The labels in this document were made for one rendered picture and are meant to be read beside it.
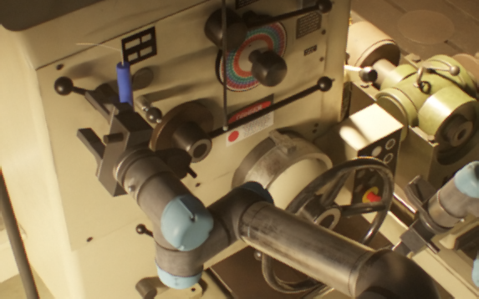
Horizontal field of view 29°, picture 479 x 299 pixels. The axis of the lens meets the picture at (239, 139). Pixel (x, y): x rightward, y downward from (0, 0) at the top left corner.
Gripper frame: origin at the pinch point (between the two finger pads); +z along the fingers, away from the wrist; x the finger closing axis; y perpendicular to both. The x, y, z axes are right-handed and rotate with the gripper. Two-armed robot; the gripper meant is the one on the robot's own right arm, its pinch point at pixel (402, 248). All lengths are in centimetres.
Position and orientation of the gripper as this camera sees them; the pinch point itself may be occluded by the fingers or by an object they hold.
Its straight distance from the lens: 206.3
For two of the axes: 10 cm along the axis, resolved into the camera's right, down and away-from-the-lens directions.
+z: -3.8, 5.5, 7.4
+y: 6.7, 7.2, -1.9
